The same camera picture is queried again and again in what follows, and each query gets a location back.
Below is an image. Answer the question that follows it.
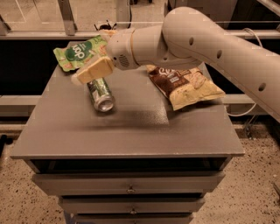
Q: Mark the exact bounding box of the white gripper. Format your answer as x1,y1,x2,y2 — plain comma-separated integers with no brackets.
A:
71,28,139,85

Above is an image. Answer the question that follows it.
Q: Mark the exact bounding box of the green soda can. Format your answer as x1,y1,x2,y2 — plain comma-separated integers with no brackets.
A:
87,78,115,113

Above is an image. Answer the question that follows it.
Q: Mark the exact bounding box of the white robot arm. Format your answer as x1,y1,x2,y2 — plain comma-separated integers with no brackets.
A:
72,7,280,121

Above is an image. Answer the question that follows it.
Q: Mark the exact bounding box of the green snack bag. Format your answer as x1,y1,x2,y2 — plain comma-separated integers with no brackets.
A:
53,35,107,72

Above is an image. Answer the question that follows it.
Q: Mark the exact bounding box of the brown and yellow chip bag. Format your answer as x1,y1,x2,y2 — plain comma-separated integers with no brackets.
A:
146,65,225,110

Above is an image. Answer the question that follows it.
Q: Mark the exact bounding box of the grey drawer cabinet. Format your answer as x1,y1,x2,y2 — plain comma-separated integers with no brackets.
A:
10,39,245,224

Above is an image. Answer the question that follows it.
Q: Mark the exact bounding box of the top grey drawer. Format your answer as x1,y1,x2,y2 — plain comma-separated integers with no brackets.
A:
32,171,225,196

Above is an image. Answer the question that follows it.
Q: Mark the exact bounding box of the grey drawer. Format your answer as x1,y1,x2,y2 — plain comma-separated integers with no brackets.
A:
32,171,225,196
59,195,205,214
75,213,193,224

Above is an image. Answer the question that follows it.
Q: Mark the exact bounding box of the middle grey drawer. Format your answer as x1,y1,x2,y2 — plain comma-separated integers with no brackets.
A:
59,195,205,214

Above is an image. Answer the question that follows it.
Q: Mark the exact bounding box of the bottom grey drawer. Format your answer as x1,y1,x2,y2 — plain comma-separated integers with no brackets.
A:
75,213,193,224

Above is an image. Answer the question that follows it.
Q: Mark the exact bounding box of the metal window frame rail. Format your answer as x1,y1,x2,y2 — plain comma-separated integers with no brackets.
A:
0,0,280,41

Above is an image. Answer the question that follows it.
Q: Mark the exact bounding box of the white cable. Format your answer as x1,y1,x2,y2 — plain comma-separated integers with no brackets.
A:
227,27,263,118

